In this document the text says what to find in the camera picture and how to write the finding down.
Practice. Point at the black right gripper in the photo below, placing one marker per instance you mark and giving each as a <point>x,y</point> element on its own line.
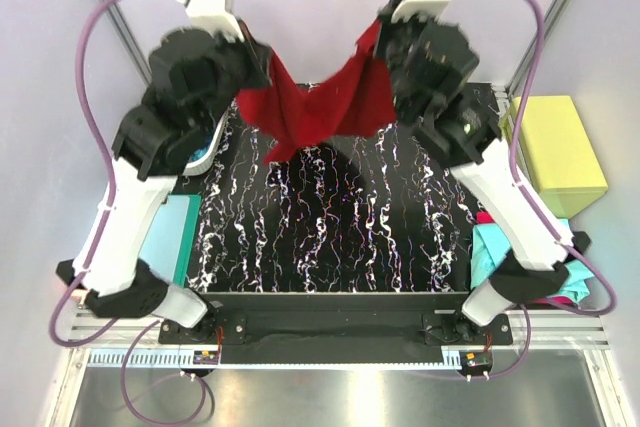
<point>387,27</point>

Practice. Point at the light blue t-shirt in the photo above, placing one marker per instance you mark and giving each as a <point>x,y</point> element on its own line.
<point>200,153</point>

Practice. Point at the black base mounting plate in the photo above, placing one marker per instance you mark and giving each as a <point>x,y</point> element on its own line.
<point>338,330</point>

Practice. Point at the white plastic laundry basket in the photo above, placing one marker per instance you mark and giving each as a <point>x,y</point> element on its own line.
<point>204,164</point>

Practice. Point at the red t-shirt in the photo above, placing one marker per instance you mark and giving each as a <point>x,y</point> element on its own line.
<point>355,101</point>

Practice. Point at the folded magenta t-shirt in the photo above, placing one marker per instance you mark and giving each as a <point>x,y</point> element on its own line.
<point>483,217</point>

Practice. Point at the green clipboard with paper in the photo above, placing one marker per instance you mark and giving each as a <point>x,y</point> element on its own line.
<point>169,242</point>

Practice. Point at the folded turquoise t-shirt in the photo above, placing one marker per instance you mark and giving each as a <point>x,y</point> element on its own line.
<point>489,248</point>

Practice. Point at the yellow drawer box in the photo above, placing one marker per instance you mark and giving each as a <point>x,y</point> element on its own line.
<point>556,154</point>

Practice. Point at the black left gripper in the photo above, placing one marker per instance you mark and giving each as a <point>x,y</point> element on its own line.
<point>255,58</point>

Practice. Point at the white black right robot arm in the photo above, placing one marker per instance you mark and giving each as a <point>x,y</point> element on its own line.
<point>466,140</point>

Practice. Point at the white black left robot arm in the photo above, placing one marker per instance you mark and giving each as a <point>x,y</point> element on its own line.
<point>148,155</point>

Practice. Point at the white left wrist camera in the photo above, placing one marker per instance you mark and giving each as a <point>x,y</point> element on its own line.
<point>214,17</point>

